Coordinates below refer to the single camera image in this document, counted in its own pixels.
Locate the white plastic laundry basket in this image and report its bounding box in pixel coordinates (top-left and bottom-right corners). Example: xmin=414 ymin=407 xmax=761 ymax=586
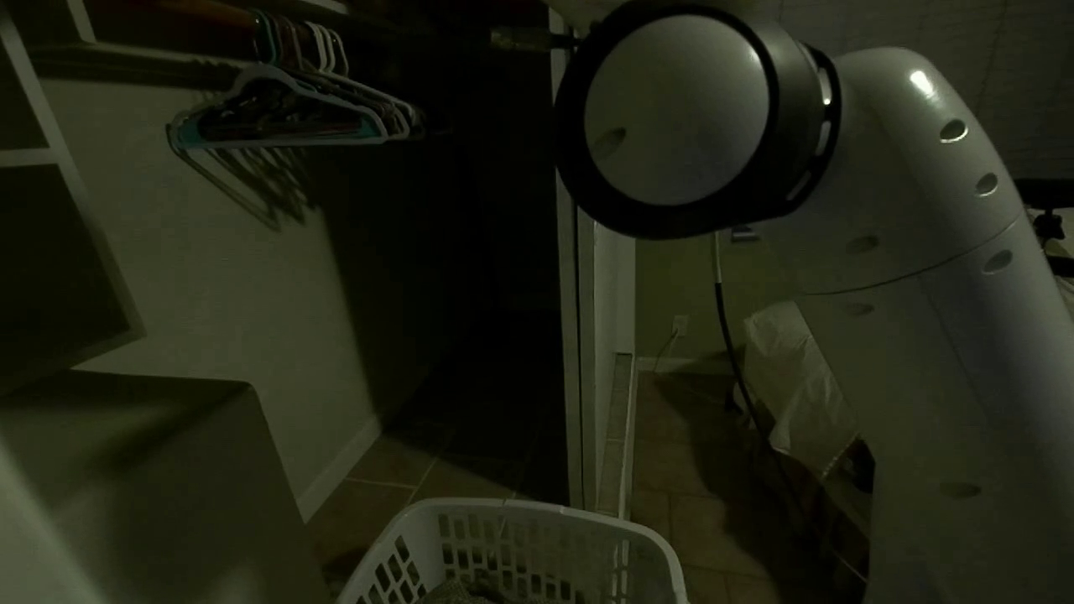
xmin=334 ymin=494 xmax=692 ymax=604

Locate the bed with white sheet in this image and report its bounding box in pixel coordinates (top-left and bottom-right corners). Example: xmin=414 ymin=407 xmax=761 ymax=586
xmin=740 ymin=298 xmax=866 ymax=481

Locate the white plastic clothes hanger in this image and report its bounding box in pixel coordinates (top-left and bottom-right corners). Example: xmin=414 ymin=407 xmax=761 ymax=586
xmin=248 ymin=15 xmax=423 ymax=140

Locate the wooden closet rod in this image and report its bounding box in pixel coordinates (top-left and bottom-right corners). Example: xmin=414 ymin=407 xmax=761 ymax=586
xmin=96 ymin=0 xmax=280 ymax=34

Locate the white door frame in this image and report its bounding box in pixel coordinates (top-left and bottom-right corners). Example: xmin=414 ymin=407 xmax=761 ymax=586
xmin=547 ymin=11 xmax=645 ymax=525

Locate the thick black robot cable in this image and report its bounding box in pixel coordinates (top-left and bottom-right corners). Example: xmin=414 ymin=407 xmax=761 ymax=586
xmin=709 ymin=229 xmax=773 ymax=435

